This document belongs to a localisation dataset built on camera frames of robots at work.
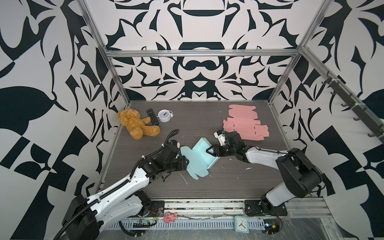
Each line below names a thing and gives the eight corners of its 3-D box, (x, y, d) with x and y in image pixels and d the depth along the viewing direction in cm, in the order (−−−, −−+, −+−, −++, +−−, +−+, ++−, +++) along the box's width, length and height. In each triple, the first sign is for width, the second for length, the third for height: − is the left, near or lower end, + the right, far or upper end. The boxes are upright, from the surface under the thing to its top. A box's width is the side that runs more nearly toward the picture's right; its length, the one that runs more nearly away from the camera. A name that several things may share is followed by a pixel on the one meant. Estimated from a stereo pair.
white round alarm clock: (157, 122, 109) (156, 118, 106) (159, 112, 115) (158, 109, 112) (172, 122, 109) (171, 118, 106) (173, 112, 115) (172, 109, 112)
